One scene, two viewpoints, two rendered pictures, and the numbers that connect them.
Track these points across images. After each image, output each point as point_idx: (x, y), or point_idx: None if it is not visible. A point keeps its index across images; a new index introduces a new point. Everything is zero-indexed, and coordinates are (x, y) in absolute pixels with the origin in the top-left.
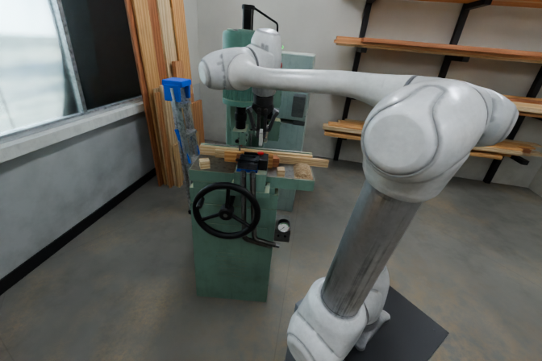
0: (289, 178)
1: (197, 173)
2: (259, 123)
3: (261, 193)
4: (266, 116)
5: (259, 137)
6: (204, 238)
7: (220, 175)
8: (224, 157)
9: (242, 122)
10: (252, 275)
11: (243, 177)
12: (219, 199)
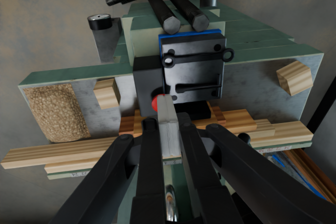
0: (81, 79)
1: (300, 51)
2: (191, 156)
3: (139, 15)
4: (134, 217)
5: (173, 109)
6: (225, 13)
7: (247, 57)
8: (249, 114)
9: (247, 210)
10: (149, 8)
11: (192, 11)
12: (226, 37)
